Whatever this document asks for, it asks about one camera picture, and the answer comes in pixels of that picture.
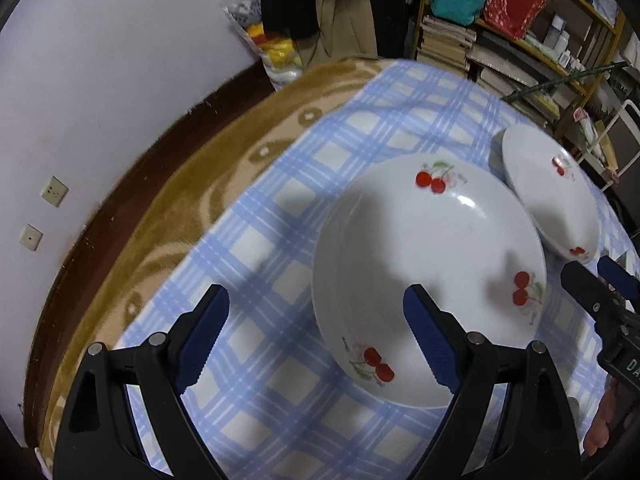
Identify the blue plaid cloth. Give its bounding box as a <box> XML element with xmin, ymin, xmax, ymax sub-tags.
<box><xmin>117</xmin><ymin>60</ymin><xmax>636</xmax><ymax>480</ymax></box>

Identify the round-hole wall socket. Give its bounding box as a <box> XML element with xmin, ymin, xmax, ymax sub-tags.
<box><xmin>20</xmin><ymin>223</ymin><xmax>44</xmax><ymax>252</ymax></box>

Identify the slotted wall socket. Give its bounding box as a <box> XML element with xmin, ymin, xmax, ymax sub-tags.
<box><xmin>42</xmin><ymin>176</ymin><xmax>69</xmax><ymax>207</ymax></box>

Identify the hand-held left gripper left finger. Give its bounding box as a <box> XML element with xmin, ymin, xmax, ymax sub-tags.
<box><xmin>52</xmin><ymin>284</ymin><xmax>231</xmax><ymax>480</ymax></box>

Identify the stack of flat magazines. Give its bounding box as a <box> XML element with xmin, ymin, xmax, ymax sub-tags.
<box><xmin>470</xmin><ymin>42</ymin><xmax>561</xmax><ymax>121</ymax></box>

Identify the red gift bag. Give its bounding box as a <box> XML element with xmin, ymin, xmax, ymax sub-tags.
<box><xmin>482</xmin><ymin>0</ymin><xmax>548</xmax><ymax>41</ymax></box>

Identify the small cherry print plate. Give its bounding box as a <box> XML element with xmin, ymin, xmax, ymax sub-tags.
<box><xmin>501</xmin><ymin>124</ymin><xmax>601</xmax><ymax>265</ymax></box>

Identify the black coat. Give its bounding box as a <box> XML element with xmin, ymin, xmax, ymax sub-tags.
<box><xmin>261</xmin><ymin>0</ymin><xmax>321</xmax><ymax>41</ymax></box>

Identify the beige coat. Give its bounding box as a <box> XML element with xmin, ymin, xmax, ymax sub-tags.
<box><xmin>300</xmin><ymin>0</ymin><xmax>378</xmax><ymax>68</ymax></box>

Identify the stack of yellowed books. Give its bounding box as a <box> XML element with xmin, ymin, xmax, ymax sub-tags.
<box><xmin>417</xmin><ymin>15</ymin><xmax>476</xmax><ymax>71</ymax></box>

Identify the green pole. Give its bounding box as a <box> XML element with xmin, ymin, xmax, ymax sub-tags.
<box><xmin>502</xmin><ymin>60</ymin><xmax>628</xmax><ymax>103</ymax></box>

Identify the large cherry print plate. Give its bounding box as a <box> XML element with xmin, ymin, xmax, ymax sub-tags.
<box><xmin>311</xmin><ymin>152</ymin><xmax>548</xmax><ymax>408</ymax></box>

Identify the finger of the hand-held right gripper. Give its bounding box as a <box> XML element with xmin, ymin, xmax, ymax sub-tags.
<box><xmin>560</xmin><ymin>262</ymin><xmax>621</xmax><ymax>321</ymax></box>
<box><xmin>597</xmin><ymin>255</ymin><xmax>640</xmax><ymax>306</ymax></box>

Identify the white bottle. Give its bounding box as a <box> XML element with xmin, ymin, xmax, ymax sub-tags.
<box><xmin>545</xmin><ymin>16</ymin><xmax>564</xmax><ymax>52</ymax></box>

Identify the white metal rack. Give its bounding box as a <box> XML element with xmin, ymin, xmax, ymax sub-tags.
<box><xmin>580</xmin><ymin>100</ymin><xmax>640</xmax><ymax>191</ymax></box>

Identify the brown patterned blanket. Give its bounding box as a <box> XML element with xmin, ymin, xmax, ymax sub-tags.
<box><xmin>37</xmin><ymin>55</ymin><xmax>396</xmax><ymax>466</ymax></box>

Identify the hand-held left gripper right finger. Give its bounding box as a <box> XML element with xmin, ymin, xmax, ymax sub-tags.
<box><xmin>402</xmin><ymin>284</ymin><xmax>583</xmax><ymax>480</ymax></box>

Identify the clear plastic bag of toys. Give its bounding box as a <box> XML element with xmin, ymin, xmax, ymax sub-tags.
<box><xmin>220</xmin><ymin>0</ymin><xmax>306</xmax><ymax>92</ymax></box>

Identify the person's right hand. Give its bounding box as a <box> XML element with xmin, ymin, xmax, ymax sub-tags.
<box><xmin>582</xmin><ymin>375</ymin><xmax>631</xmax><ymax>458</ymax></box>

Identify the dark hanging garment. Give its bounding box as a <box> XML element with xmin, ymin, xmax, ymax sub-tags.
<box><xmin>365</xmin><ymin>0</ymin><xmax>426</xmax><ymax>58</ymax></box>

